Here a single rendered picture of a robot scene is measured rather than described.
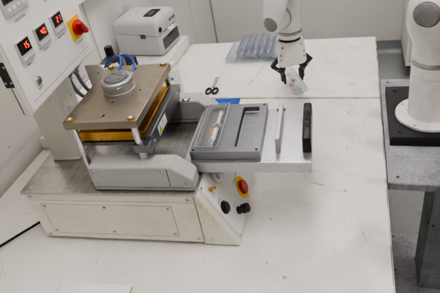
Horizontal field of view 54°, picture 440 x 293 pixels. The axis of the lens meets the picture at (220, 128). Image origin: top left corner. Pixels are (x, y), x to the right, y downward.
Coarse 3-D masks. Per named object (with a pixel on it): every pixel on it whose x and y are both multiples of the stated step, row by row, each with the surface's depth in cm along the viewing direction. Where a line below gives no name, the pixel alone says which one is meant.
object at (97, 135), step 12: (156, 96) 111; (156, 108) 107; (144, 120) 103; (84, 132) 103; (96, 132) 102; (108, 132) 101; (120, 132) 100; (144, 132) 99; (84, 144) 105; (96, 144) 104; (108, 144) 103; (120, 144) 103; (132, 144) 102
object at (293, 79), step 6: (288, 72) 161; (294, 72) 161; (288, 78) 157; (294, 78) 157; (300, 78) 156; (288, 84) 154; (294, 84) 153; (300, 84) 153; (294, 90) 150; (300, 90) 149
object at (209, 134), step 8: (216, 104) 114; (224, 104) 113; (208, 112) 111; (216, 112) 111; (224, 112) 110; (208, 120) 108; (216, 120) 108; (224, 120) 107; (208, 128) 105; (216, 128) 105; (200, 136) 103; (208, 136) 103; (216, 136) 102; (200, 144) 101; (208, 144) 100; (216, 144) 100
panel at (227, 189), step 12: (204, 180) 104; (228, 180) 113; (204, 192) 102; (216, 192) 106; (228, 192) 111; (240, 192) 116; (216, 204) 104; (240, 204) 114; (228, 216) 106; (240, 216) 111; (240, 228) 109
